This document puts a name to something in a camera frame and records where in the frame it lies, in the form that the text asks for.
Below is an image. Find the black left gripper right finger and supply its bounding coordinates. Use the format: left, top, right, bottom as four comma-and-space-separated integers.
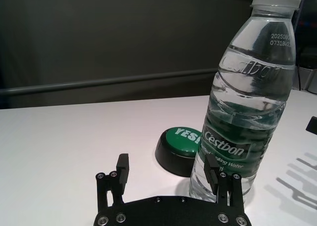
203, 153, 246, 209

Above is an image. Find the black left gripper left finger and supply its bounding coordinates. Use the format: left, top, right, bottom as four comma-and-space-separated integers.
96, 153, 131, 209

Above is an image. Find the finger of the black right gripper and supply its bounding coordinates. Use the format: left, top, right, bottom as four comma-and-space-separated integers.
305, 116, 317, 134

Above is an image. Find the clear water bottle green label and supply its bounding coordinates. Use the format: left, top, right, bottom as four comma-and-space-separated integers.
188, 0, 307, 205

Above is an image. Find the green YES push button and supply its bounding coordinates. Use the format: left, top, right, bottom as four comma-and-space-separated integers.
155, 126, 203, 178

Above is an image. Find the white monitor riser box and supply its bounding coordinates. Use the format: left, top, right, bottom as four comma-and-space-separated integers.
295, 64, 317, 93

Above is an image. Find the black monitor cable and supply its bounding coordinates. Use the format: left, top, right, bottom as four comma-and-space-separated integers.
298, 47, 305, 91

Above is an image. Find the dark grey wall rail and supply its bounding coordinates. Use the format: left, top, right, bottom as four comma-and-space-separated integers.
0, 68, 220, 97

